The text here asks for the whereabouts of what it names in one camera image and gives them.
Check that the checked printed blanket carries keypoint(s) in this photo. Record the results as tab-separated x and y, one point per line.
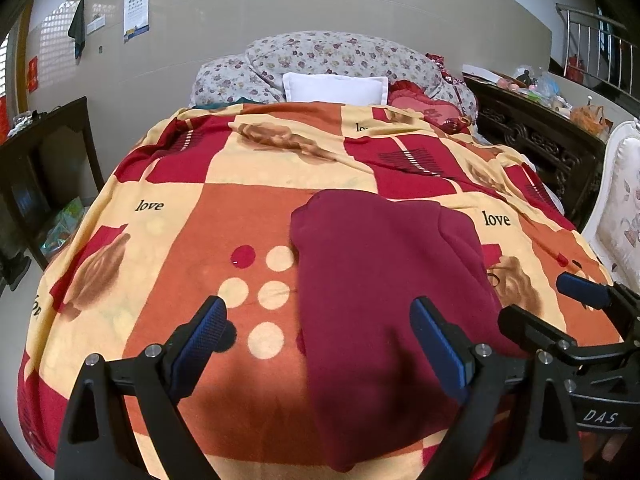
200	220

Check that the dark green hanging cloth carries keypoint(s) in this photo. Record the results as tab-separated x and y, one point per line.
77	25

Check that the green snack bag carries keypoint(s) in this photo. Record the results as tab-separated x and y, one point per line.
62	227

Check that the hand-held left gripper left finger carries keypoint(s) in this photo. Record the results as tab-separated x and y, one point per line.
197	345

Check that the white pillow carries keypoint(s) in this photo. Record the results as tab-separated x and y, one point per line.
335	89

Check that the red canister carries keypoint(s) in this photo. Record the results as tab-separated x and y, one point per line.
576	67

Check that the dark object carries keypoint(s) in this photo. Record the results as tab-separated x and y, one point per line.
14	270

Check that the metal stair railing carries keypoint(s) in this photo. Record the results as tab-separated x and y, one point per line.
580	35

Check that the white paper sheet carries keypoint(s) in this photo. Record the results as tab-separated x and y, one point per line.
480	71

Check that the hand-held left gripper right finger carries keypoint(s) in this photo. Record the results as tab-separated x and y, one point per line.
442	345

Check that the clear plastic bag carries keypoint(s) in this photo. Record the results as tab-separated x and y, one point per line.
545	85

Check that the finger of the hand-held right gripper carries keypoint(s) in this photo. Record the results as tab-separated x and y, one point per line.
582	290
530	327

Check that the floral quilt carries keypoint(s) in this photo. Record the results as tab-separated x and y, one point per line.
330	52

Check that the red ruffled pillow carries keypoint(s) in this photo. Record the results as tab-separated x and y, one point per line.
425	105

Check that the maroon sweater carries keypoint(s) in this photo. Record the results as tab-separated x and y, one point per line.
380	285

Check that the white crumpled bag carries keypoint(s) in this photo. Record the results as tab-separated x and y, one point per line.
22	120

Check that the person's right hand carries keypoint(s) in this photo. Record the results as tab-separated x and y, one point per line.
612	445

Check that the eye chart wall poster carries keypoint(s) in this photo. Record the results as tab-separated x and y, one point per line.
136	0

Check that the dark wooden cabinet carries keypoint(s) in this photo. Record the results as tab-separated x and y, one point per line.
65	125

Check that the carved dark wooden sideboard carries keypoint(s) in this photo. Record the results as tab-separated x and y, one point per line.
525	130

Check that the teal cloth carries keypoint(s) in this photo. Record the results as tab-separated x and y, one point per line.
235	102

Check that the white upholstered chair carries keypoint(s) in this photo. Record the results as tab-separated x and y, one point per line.
622	200

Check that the orange plastic bag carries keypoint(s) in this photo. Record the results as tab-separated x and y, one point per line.
590	117

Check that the red paper wall decoration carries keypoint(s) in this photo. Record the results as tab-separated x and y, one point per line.
3	120
33	74

